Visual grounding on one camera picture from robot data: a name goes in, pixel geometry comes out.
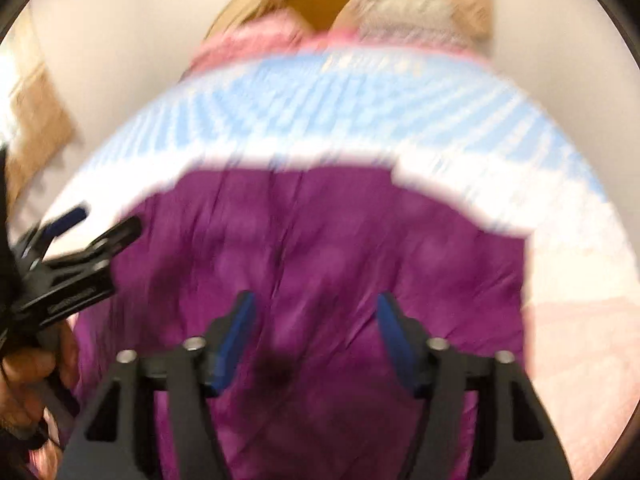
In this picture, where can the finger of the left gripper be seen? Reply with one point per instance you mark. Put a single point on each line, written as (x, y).
(109, 244)
(35, 243)

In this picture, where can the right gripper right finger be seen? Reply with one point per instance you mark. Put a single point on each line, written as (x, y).
(514, 437)

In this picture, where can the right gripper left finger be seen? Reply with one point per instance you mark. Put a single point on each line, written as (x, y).
(115, 435)

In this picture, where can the purple puffer jacket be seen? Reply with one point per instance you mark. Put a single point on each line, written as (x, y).
(315, 396)

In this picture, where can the person's left hand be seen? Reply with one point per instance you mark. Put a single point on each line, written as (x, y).
(21, 406)

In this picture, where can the beige curtain left window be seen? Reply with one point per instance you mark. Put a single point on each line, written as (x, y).
(36, 125)

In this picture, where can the folded pink blanket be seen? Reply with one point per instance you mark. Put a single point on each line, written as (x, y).
(274, 33)

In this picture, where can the cream wooden headboard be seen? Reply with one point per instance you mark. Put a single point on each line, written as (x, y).
(316, 15)

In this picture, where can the blue peach dotted bedspread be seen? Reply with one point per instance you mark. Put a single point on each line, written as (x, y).
(444, 126)

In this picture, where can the striped grey pillow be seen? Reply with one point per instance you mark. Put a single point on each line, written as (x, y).
(429, 23)

